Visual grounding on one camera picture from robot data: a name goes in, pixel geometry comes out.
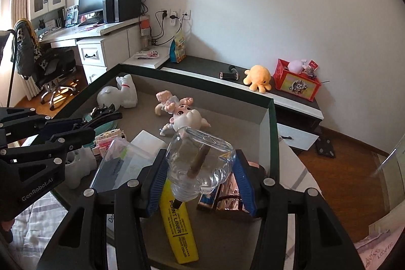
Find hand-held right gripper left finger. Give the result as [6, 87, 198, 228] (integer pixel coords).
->
[36, 158, 170, 270]

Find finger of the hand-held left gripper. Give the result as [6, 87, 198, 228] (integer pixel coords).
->
[0, 108, 85, 149]
[0, 128, 96, 167]

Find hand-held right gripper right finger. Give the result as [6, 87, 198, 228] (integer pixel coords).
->
[234, 150, 368, 270]

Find pink building block toy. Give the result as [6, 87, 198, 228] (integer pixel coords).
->
[94, 129, 127, 160]

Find black clip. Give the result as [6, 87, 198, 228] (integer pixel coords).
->
[90, 104, 123, 129]

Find clear plastic bottle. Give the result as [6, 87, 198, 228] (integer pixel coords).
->
[166, 128, 236, 202]

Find yellow highlighter pen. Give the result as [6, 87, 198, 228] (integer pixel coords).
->
[159, 178, 199, 264]

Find dark green storage box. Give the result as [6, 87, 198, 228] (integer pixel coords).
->
[52, 63, 280, 270]

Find person's left hand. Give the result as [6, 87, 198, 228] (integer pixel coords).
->
[0, 220, 15, 242]

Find rose gold shiny box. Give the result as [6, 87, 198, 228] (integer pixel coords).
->
[215, 162, 266, 214]

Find green round tin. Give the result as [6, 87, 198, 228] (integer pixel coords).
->
[84, 118, 119, 138]

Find small white figurine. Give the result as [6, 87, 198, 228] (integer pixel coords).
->
[65, 145, 97, 190]

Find small blue orange box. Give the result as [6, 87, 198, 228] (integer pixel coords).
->
[198, 186, 222, 212]

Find clear zip bag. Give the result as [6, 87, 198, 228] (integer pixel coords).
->
[90, 139, 159, 191]

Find brown stick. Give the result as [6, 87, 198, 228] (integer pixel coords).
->
[187, 145, 210, 179]

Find striped bedsheet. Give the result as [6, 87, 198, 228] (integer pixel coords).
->
[9, 137, 321, 270]

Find black office chair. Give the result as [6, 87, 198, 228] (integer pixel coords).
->
[11, 18, 79, 111]

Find white dog figurine red collar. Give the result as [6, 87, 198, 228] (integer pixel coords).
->
[96, 74, 138, 109]

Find pink pig toy figure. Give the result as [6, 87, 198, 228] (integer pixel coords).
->
[155, 91, 212, 136]

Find white desk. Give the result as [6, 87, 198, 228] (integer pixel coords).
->
[39, 15, 149, 84]

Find black floor scale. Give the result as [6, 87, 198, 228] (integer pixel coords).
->
[316, 137, 336, 158]

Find white low cabinet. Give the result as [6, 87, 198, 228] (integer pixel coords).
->
[122, 45, 171, 70]

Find orange octopus plush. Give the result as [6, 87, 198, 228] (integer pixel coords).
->
[243, 65, 273, 92]

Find pink flat packet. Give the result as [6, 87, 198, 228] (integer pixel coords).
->
[134, 50, 160, 59]

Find red toy crate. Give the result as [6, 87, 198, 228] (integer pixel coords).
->
[273, 59, 321, 100]

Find black cylindrical device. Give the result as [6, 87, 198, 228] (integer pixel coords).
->
[220, 66, 239, 81]

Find blue white packet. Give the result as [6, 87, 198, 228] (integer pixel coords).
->
[65, 5, 79, 26]

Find black top media cabinet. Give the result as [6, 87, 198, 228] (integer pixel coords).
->
[160, 55, 323, 152]

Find bottle with orange label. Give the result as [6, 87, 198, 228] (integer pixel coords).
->
[139, 18, 151, 51]

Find black computer monitor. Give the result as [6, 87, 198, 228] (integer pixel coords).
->
[77, 0, 105, 24]

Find pink plush toy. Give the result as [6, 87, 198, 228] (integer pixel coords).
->
[288, 59, 307, 74]

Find small toy with red sign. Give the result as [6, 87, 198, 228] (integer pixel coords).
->
[302, 59, 319, 79]

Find blue yellow snack bag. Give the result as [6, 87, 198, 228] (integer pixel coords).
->
[169, 31, 187, 63]

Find pink printed cloth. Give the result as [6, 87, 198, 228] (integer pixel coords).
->
[354, 227, 402, 270]

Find black power cables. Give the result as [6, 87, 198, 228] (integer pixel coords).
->
[139, 0, 185, 47]

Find white wall sockets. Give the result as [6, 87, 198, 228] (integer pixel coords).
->
[160, 8, 192, 27]

